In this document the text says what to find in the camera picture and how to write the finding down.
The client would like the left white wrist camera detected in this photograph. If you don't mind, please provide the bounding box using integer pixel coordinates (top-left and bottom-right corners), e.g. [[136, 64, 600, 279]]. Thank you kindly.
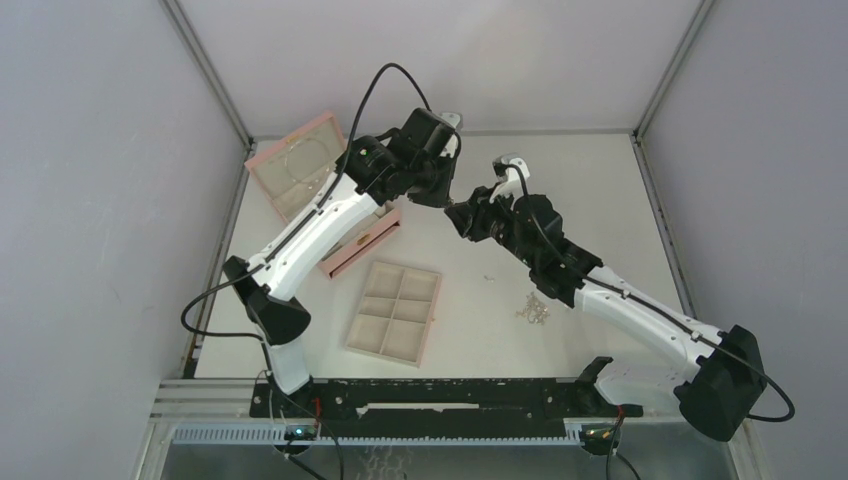
[[439, 111, 463, 139]]

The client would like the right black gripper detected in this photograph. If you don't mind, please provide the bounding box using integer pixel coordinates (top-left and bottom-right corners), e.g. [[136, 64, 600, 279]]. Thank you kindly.
[[443, 183, 538, 270]]

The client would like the silver chain pile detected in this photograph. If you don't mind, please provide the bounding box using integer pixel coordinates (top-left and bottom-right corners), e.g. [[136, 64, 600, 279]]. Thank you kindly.
[[514, 291, 552, 326]]

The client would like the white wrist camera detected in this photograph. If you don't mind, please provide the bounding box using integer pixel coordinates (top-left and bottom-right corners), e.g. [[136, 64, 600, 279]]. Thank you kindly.
[[489, 153, 530, 203], [439, 111, 463, 139]]

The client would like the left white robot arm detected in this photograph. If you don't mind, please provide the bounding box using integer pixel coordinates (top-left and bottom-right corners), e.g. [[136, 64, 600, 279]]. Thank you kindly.
[[224, 108, 462, 417]]

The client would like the white slotted cable duct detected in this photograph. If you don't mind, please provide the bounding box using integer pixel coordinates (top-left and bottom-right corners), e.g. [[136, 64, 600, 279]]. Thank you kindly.
[[170, 423, 598, 446]]

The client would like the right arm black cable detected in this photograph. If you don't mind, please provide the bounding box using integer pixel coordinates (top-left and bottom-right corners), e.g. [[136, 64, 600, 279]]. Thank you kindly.
[[503, 165, 796, 424]]

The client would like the beige six-compartment tray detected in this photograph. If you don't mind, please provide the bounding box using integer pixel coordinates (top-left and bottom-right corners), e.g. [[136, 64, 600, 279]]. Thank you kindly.
[[345, 261, 442, 368]]

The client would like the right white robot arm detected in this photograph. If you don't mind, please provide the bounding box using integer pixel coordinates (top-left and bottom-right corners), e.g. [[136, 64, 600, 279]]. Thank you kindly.
[[444, 187, 767, 442]]

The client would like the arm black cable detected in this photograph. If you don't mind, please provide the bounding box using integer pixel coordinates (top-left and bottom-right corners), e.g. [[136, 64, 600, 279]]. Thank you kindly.
[[180, 62, 435, 399], [503, 165, 796, 424]]

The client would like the black mounting base plate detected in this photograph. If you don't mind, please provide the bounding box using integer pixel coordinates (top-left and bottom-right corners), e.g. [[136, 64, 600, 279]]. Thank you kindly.
[[249, 378, 643, 440]]

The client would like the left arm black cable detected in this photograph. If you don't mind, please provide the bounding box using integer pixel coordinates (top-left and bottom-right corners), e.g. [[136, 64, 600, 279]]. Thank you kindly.
[[180, 62, 435, 399]]

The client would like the pink jewelry box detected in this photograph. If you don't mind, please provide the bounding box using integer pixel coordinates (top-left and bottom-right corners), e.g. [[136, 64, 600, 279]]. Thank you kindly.
[[245, 111, 401, 279]]

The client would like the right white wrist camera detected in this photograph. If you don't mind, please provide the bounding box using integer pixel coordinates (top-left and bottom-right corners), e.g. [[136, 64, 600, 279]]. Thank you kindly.
[[489, 153, 530, 203]]

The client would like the silver hoop necklace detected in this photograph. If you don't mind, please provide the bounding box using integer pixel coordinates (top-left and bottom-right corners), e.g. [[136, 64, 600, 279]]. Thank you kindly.
[[283, 135, 336, 190]]

